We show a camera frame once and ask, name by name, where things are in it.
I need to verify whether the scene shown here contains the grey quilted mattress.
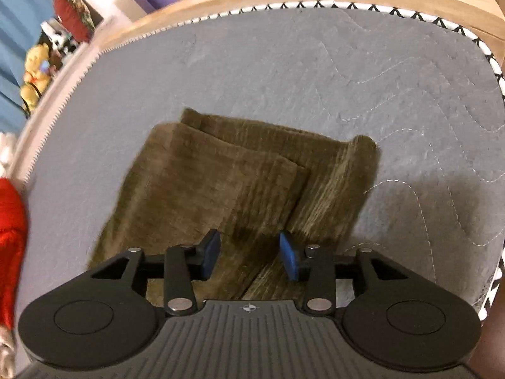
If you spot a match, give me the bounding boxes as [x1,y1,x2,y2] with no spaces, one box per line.
[13,0,505,326]

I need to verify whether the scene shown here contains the red fuzzy cloth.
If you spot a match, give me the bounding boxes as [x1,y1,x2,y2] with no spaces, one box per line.
[0,176,29,331]

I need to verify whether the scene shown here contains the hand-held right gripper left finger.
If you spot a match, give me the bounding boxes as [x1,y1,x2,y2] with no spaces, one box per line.
[91,228,222,316]

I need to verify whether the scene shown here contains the white figurine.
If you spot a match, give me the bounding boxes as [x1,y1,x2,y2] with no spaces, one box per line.
[41,20,78,61]

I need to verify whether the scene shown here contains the red round cushion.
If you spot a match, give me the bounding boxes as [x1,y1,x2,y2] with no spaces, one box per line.
[53,0,96,44]

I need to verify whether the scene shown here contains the blue curtain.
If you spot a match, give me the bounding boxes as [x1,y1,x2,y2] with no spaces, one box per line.
[0,0,53,135]

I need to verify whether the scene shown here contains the yellow plush toy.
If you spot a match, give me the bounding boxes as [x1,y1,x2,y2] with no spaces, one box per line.
[20,43,54,113]

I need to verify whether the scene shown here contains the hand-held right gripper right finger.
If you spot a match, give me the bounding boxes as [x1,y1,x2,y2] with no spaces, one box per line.
[278,231,412,317]

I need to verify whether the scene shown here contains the olive brown corduroy pants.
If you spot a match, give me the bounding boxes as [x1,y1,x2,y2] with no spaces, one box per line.
[87,107,382,309]

